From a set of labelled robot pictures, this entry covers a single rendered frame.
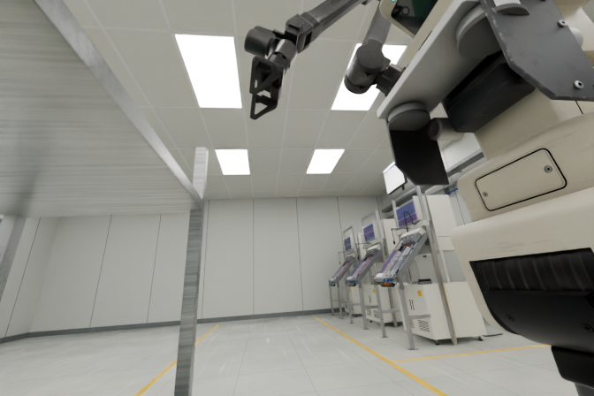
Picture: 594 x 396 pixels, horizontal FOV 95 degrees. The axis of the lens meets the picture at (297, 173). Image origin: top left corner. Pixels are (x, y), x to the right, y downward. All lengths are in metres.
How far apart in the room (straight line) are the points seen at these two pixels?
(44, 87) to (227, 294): 7.18
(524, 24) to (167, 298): 7.64
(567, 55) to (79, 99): 0.52
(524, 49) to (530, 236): 0.21
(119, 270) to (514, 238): 8.00
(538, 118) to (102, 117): 0.55
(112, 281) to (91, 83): 7.90
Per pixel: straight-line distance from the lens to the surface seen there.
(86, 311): 8.39
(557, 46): 0.44
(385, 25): 0.90
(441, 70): 0.51
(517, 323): 0.49
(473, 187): 0.53
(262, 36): 0.76
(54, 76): 0.35
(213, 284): 7.48
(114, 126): 0.40
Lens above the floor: 0.73
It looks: 22 degrees up
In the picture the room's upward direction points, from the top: 4 degrees counter-clockwise
